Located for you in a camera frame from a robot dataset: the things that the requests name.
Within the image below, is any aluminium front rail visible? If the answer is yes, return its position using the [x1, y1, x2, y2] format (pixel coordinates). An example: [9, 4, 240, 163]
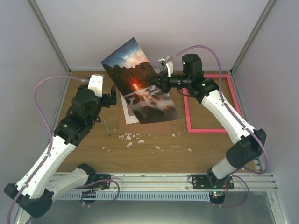
[49, 171, 278, 193]

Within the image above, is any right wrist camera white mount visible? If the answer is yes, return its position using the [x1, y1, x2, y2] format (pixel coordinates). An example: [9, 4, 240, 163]
[158, 56, 174, 78]

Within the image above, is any white mat board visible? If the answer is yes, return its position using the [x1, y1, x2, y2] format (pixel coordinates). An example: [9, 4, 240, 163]
[120, 94, 139, 125]

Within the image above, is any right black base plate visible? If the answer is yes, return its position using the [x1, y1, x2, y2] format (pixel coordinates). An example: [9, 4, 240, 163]
[187, 174, 235, 190]

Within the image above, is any clear handle screwdriver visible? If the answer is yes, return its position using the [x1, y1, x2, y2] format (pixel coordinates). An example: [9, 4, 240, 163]
[103, 120, 111, 136]

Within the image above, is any brown frame backing board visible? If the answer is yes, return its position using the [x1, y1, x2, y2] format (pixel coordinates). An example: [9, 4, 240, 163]
[119, 105, 171, 135]

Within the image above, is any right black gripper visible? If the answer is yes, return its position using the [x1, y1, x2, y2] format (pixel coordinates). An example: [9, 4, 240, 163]
[148, 69, 191, 93]

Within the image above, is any pink photo frame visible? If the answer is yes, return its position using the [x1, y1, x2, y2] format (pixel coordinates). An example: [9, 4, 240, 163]
[183, 74, 242, 134]

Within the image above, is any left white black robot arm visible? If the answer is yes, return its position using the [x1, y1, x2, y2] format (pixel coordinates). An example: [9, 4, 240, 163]
[4, 84, 116, 218]

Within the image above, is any white debris pile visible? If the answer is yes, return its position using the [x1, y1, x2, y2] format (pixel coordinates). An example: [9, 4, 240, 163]
[118, 133, 151, 147]

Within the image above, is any grey slotted cable duct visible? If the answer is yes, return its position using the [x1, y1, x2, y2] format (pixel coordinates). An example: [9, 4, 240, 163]
[56, 191, 211, 201]

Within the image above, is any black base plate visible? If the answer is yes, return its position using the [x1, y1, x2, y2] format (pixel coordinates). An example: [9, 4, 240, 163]
[187, 174, 235, 190]
[93, 174, 111, 190]

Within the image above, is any right aluminium corner post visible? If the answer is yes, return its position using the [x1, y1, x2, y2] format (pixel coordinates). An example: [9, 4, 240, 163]
[229, 0, 277, 76]

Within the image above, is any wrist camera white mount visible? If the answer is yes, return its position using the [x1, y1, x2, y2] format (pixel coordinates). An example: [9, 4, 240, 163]
[158, 56, 174, 78]
[87, 74, 104, 98]

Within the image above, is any sunset photo print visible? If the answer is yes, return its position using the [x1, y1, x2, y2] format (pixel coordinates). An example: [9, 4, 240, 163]
[101, 38, 181, 124]

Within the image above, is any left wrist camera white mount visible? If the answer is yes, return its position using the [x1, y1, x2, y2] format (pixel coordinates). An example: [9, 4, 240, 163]
[87, 74, 104, 98]

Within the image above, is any aluminium corner post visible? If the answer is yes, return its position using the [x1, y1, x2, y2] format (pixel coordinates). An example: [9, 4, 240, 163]
[27, 0, 71, 75]
[229, 0, 277, 76]

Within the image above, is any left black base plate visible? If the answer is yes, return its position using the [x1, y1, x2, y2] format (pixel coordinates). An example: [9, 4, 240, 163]
[93, 174, 111, 190]

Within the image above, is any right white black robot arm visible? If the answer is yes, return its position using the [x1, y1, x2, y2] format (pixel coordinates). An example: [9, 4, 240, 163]
[148, 54, 266, 189]

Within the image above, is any left aluminium corner post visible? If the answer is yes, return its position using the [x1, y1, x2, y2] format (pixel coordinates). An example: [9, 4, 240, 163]
[27, 0, 71, 75]

